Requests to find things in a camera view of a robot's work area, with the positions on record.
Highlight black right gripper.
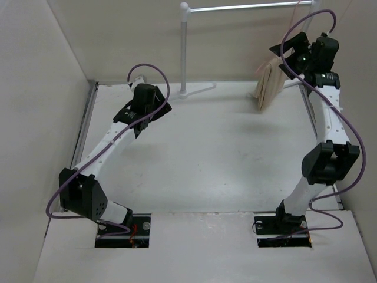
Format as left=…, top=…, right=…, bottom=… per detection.
left=270, top=32, right=315, bottom=80

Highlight beige trousers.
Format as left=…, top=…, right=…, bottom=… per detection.
left=253, top=56, right=288, bottom=111

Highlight pink wire hanger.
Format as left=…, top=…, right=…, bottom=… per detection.
left=254, top=0, right=301, bottom=74

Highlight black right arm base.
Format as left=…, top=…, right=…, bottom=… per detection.
left=252, top=206, right=312, bottom=248

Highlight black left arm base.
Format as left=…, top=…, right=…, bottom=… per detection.
left=94, top=213, right=151, bottom=249

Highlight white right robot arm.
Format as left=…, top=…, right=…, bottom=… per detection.
left=270, top=32, right=360, bottom=233

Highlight white clothes rack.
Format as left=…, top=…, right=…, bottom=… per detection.
left=172, top=1, right=322, bottom=99

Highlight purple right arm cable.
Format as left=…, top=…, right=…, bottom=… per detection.
left=267, top=9, right=367, bottom=240

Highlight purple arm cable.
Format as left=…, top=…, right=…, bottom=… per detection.
left=267, top=9, right=367, bottom=240
left=46, top=62, right=170, bottom=236

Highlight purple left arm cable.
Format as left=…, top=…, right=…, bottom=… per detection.
left=46, top=62, right=170, bottom=236

